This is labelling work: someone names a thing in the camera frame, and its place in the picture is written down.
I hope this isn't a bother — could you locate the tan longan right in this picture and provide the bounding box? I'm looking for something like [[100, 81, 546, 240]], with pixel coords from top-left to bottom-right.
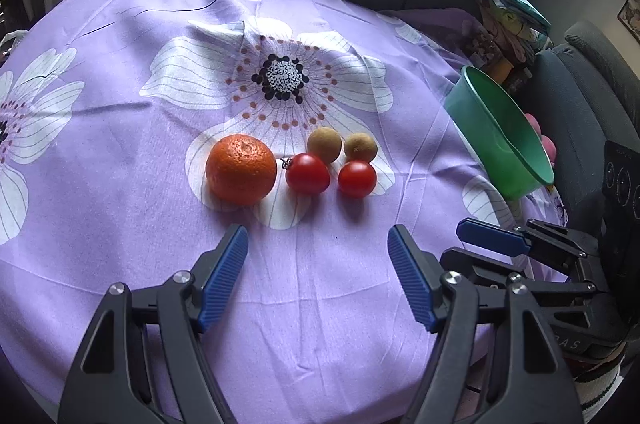
[[344, 132, 378, 163]]

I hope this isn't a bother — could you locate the red tomato with stem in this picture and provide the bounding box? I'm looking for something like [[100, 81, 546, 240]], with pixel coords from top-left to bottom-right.
[[282, 153, 331, 196]]

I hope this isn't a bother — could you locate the tan longan left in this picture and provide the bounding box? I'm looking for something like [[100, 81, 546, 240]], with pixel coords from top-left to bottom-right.
[[306, 127, 342, 165]]

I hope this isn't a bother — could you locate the red cherry tomato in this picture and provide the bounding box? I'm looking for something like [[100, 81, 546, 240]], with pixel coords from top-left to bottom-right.
[[338, 161, 378, 199]]

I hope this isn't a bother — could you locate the dark grey armchair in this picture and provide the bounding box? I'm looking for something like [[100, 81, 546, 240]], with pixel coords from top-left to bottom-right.
[[516, 20, 639, 235]]

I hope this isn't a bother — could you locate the orange mandarin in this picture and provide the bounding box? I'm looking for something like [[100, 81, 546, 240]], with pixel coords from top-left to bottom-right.
[[205, 135, 278, 206]]

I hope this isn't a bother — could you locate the striped sleeve forearm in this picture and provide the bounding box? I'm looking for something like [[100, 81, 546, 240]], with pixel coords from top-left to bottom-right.
[[574, 354, 625, 423]]

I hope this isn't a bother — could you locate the pink plush toy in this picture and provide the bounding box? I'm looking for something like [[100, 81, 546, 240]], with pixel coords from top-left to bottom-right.
[[525, 113, 558, 166]]

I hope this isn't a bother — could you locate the framed wall picture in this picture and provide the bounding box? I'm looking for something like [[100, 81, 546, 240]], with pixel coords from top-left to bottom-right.
[[617, 0, 640, 42]]

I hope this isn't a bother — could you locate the green plastic bowl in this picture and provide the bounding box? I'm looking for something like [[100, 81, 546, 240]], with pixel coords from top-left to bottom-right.
[[444, 66, 554, 201]]

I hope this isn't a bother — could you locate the purple floral tablecloth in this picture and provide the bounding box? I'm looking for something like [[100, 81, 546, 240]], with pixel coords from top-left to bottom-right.
[[1, 0, 566, 423]]

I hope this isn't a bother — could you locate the tan longan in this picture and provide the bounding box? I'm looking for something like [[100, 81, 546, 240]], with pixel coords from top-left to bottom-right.
[[344, 132, 378, 163], [306, 127, 342, 165]]

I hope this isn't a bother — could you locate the pile of colourful clutter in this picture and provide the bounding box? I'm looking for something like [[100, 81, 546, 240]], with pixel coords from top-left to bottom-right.
[[476, 0, 554, 95]]

